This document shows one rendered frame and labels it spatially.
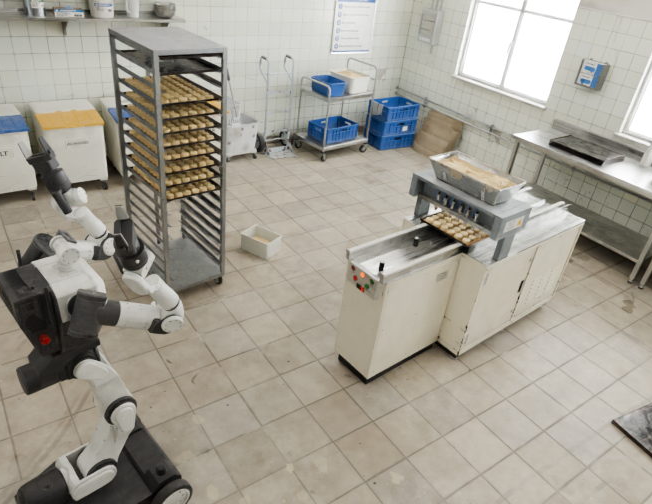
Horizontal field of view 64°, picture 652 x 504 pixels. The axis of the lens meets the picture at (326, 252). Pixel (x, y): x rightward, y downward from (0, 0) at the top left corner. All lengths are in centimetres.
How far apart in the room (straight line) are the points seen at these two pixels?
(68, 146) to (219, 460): 347
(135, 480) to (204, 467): 39
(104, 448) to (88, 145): 349
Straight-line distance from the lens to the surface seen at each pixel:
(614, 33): 633
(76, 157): 560
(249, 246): 466
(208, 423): 327
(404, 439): 332
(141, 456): 293
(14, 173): 557
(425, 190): 367
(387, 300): 308
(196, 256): 435
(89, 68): 608
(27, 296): 200
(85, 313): 190
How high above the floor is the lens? 250
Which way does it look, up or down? 31 degrees down
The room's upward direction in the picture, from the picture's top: 7 degrees clockwise
